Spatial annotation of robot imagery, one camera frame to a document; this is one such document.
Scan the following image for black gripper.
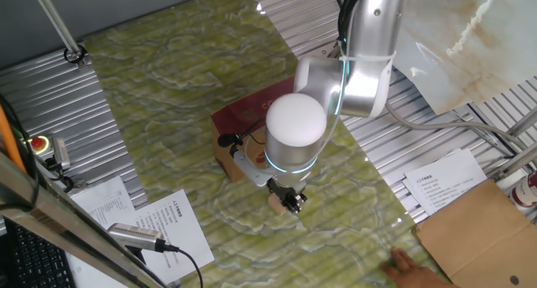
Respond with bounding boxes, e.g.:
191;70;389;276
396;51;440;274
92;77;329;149
267;177;308;216

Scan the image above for bare human hand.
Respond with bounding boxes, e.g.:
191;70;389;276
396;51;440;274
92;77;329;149
379;246;458;288

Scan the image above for green marble pattern mat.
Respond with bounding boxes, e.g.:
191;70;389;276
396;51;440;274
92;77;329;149
82;0;452;288

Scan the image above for red brown Costa paper bag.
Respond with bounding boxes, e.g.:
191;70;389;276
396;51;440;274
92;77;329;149
209;75;303;184

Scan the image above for printed white paper sheet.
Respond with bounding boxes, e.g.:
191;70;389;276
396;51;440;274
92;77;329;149
133;189;216;285
402;148;488;217
69;175;138;228

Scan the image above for brown cardboard sheet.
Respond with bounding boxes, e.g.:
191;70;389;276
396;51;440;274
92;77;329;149
413;178;537;288

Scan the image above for blank white paper sheet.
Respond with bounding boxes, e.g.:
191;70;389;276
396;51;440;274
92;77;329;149
65;249;129;288

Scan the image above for aluminium strut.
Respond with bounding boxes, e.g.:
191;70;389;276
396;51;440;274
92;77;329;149
490;144;537;181
28;0;89;69
503;107;537;138

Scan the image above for white marble pattern sheet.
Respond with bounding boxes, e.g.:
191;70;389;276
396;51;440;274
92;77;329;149
394;0;537;116

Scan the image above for red white can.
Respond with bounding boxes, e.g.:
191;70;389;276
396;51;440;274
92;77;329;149
509;171;537;210

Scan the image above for red emergency stop button box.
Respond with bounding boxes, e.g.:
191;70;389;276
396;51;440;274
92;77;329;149
23;134;71;171

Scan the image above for black keyboard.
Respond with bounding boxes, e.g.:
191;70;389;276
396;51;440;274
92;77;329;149
0;218;77;288

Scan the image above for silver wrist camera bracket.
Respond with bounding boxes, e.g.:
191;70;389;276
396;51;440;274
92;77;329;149
232;149;276;187

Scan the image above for black camera cable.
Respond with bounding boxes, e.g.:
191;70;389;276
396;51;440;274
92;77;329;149
162;243;206;288

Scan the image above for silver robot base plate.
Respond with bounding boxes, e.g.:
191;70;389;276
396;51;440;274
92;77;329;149
305;43;343;65

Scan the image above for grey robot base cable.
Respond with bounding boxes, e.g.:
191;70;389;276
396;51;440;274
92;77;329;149
383;101;537;154

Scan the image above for silver depth camera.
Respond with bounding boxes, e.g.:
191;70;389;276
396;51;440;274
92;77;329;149
107;222;167;254

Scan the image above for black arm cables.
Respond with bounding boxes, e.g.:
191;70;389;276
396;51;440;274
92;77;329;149
329;0;371;45

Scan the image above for steel frame bar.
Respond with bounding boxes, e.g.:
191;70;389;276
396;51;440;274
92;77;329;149
0;151;169;288

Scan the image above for thick black cable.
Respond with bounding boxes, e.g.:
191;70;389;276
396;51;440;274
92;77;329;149
0;92;41;209

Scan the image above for orange cable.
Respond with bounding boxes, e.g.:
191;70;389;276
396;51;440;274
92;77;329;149
0;104;27;174

